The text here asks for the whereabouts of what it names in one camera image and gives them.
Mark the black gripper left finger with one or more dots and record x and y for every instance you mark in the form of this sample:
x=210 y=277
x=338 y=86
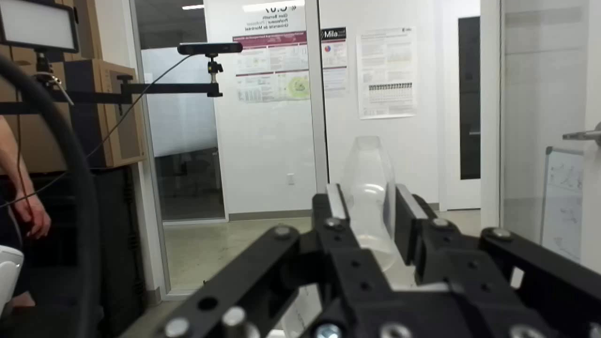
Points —
x=355 y=298

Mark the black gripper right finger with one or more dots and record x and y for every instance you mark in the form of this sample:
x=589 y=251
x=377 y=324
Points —
x=443 y=260

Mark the person hand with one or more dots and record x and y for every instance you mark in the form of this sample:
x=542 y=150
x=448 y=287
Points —
x=32 y=214

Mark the whiteboard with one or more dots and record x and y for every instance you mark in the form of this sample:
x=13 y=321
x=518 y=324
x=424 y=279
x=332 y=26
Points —
x=561 y=202

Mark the wooden shelf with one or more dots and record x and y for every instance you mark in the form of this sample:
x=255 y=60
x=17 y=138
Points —
x=58 y=46

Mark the wall posters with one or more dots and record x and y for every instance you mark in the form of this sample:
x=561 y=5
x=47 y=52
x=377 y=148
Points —
x=274 y=61

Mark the camera on black mount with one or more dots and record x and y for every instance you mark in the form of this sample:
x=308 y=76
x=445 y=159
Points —
x=187 y=69

